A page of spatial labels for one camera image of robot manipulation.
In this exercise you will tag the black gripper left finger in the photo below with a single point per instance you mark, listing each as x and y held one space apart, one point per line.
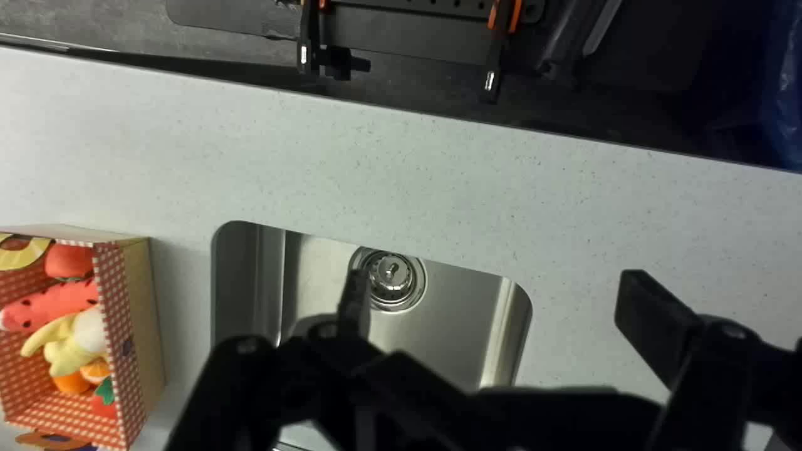
276 391

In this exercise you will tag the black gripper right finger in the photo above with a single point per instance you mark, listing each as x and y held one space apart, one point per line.
728 385

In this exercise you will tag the orange basket with items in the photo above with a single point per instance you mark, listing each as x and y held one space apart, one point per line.
126 333

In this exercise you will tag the round metal drain strainer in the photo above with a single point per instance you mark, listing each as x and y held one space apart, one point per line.
391 277

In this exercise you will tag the orange carrot toy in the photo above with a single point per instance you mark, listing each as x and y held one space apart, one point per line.
76 380

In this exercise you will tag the stainless steel sink basin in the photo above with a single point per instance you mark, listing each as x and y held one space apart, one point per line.
468 326

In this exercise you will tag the yellow plush toy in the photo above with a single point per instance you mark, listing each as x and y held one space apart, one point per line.
76 340

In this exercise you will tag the watermelon slice toy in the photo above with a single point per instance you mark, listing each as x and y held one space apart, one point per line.
50 301

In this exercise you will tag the red round toy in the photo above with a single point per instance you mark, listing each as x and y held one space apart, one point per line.
69 261

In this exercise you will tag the yellow brown toy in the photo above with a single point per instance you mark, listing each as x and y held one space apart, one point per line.
20 251

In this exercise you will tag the blue plastic object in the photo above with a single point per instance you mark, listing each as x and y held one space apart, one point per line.
782 84

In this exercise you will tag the black clamp with orange trim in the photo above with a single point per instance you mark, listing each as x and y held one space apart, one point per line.
321 54
495 59

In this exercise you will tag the black perforated table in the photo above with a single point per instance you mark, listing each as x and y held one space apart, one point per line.
241 19

